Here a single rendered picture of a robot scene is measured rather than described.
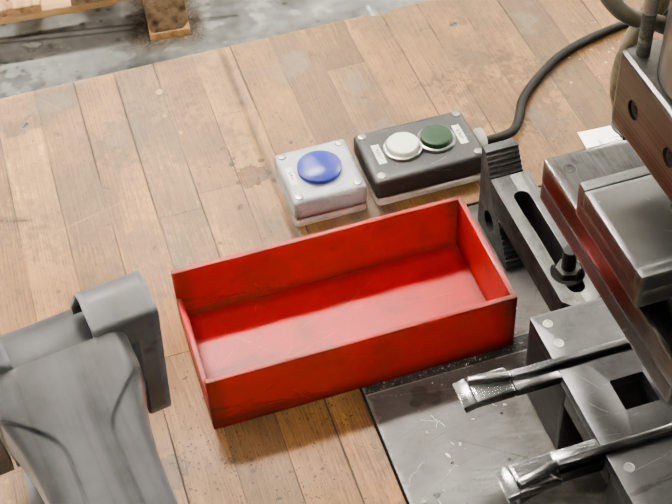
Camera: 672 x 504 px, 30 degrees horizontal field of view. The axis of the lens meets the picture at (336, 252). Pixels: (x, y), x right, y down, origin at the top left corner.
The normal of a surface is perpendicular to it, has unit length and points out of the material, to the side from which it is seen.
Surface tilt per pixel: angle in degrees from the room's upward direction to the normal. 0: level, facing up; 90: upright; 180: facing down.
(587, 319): 0
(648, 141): 90
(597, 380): 0
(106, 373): 12
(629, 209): 0
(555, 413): 90
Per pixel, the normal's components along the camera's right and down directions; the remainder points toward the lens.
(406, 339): 0.30, 0.69
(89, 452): 0.05, -0.52
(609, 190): -0.04, -0.68
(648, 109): -0.95, 0.25
